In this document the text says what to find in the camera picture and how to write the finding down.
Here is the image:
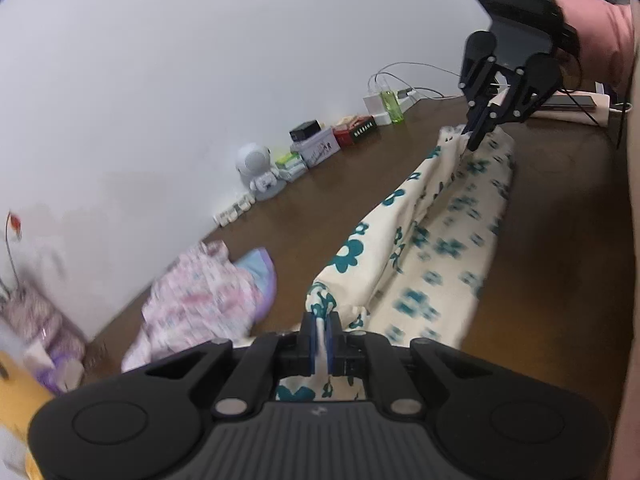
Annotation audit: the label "cream green-flower garment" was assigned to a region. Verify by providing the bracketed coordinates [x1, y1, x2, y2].
[274, 123, 518, 403]

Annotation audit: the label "pink floral garment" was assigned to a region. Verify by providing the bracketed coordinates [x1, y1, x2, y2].
[120, 242, 260, 372]

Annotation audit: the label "pink sleeve forearm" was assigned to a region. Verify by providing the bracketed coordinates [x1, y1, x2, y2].
[554, 0, 634, 94]

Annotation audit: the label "black phone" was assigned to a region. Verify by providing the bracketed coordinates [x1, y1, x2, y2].
[540, 93, 597, 112]

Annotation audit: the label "green spray bottle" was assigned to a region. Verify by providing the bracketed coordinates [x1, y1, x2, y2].
[380, 88, 404, 124]

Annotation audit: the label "pink notebook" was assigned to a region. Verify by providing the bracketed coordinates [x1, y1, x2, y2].
[530, 91, 611, 128]

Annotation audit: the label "white power strip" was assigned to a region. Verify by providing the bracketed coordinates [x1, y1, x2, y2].
[372, 90, 420, 127]

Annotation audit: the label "white charger block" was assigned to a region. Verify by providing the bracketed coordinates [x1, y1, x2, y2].
[363, 93, 386, 116]

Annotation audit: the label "blue purple garment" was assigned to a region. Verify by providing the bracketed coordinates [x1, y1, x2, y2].
[234, 247, 277, 324]

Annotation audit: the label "red dark label box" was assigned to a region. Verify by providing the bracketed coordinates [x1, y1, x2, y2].
[332, 115, 376, 148]

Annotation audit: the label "white small connectors row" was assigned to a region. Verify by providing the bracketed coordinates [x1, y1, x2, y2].
[213, 193, 256, 228]

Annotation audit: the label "grey tin box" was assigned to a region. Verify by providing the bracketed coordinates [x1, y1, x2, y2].
[290, 127, 341, 168]

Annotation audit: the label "black small box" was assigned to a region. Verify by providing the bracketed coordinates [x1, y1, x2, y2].
[290, 119, 321, 142]

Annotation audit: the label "purple tissue box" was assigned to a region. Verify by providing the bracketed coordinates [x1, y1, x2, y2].
[23, 342, 85, 394]

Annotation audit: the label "green white small boxes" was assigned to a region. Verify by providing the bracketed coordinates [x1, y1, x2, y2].
[274, 152, 308, 182]

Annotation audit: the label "white astronaut robot figurine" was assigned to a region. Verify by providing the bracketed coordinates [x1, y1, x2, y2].
[235, 143, 286, 202]

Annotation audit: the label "yellow thermos jug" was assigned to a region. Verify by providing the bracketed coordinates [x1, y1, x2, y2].
[0, 352, 54, 480]

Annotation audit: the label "pink knitted vase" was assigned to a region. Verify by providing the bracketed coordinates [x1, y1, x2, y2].
[1, 285, 86, 361]

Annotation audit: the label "white charging cable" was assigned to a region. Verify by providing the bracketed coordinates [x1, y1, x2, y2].
[368, 60, 469, 104]

